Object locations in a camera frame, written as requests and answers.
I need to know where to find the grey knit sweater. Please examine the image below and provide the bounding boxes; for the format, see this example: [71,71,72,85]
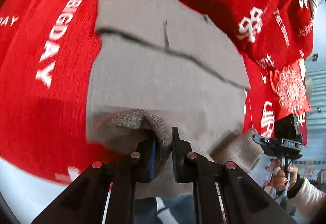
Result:
[86,0,262,199]

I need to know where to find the white sleeve forearm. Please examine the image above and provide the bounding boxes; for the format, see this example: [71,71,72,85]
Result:
[287,178,325,220]

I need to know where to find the person's right hand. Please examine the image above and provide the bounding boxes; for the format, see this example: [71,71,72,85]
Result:
[272,159,302,190]

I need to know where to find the person's dark trousers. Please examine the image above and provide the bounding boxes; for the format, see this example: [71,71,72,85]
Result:
[134,195,196,224]

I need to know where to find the red embroidered pillow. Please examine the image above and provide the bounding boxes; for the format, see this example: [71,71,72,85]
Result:
[269,59,311,120]

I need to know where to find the red blanket with white lettering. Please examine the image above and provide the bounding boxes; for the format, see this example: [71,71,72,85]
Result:
[1,0,313,183]

